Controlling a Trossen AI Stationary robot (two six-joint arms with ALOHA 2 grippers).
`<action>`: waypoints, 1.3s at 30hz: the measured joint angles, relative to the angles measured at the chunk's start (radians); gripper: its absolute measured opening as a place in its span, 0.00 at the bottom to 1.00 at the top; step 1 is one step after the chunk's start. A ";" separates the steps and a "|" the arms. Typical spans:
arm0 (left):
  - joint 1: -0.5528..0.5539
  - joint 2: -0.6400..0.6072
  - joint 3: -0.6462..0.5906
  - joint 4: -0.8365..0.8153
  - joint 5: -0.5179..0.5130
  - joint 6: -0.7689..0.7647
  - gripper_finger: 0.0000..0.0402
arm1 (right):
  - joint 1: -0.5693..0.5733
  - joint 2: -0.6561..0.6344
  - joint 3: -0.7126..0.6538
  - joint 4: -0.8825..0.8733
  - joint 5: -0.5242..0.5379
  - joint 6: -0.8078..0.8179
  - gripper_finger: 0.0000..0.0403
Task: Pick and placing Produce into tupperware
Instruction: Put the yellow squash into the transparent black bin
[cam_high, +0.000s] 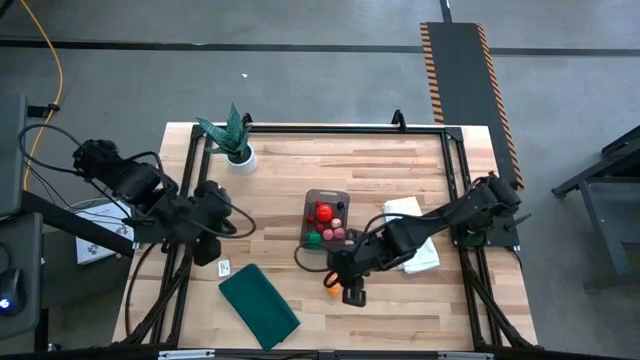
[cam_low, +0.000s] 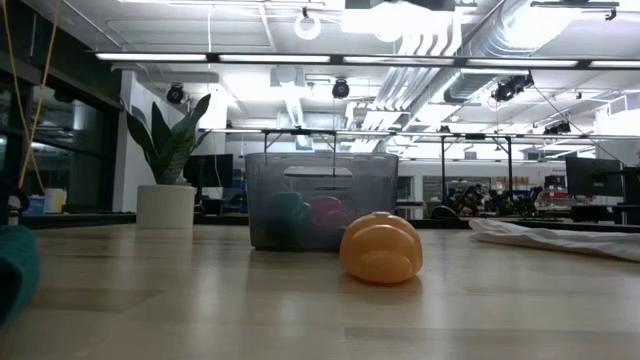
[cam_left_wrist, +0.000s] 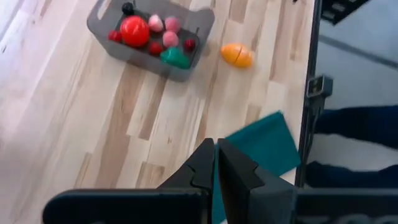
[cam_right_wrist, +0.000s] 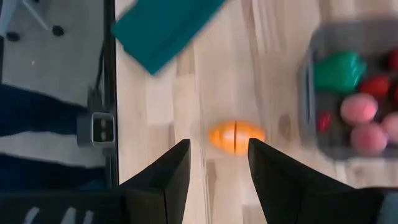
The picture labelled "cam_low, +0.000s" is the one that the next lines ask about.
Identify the red toy tomato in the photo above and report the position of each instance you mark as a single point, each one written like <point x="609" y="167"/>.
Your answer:
<point x="325" y="206"/>

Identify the pink toy fruit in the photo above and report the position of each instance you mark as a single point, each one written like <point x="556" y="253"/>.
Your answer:
<point x="336" y="221"/>

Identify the green toy pepper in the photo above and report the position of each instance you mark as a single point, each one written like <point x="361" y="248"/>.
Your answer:
<point x="290" y="215"/>

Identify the orange toy pumpkin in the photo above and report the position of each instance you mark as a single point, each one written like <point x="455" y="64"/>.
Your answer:
<point x="380" y="250"/>

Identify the translucent grey tupperware container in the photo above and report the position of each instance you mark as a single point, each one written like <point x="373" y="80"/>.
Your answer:
<point x="270" y="170"/>

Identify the round black ceiling device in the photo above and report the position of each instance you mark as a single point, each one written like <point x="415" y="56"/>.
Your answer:
<point x="175" y="94"/>
<point x="340" y="89"/>

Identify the black computer monitor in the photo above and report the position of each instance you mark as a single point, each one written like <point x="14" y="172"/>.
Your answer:
<point x="210" y="170"/>
<point x="592" y="176"/>

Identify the round white ceiling lamp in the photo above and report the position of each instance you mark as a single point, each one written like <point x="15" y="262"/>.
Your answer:
<point x="307" y="37"/>

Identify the snake plant in white pot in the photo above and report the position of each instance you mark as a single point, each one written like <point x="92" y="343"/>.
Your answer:
<point x="165" y="207"/>

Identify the black background robot arms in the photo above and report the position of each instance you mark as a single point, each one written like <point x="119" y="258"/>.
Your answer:
<point x="480" y="197"/>

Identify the long ceiling light strip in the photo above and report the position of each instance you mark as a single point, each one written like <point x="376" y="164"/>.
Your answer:
<point x="150" y="57"/>

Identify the white folded towel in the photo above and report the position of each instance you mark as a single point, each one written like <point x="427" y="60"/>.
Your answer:
<point x="550" y="240"/>

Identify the white tub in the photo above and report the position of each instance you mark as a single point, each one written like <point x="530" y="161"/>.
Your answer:
<point x="55" y="200"/>

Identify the blue box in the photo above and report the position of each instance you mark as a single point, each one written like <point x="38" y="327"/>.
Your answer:
<point x="34" y="206"/>

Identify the dark green folded cloth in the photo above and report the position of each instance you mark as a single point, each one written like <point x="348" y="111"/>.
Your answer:
<point x="17" y="270"/>

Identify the black background table frame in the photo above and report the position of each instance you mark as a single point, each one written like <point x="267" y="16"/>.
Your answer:
<point x="443" y="170"/>

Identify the black ceiling camera cluster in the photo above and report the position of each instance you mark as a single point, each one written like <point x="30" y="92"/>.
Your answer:
<point x="512" y="86"/>

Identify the silver ventilation duct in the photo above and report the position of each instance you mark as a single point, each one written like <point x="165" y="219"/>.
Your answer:
<point x="500" y="40"/>

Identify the black aluminium table frame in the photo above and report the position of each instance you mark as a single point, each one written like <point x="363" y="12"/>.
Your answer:
<point x="75" y="220"/>

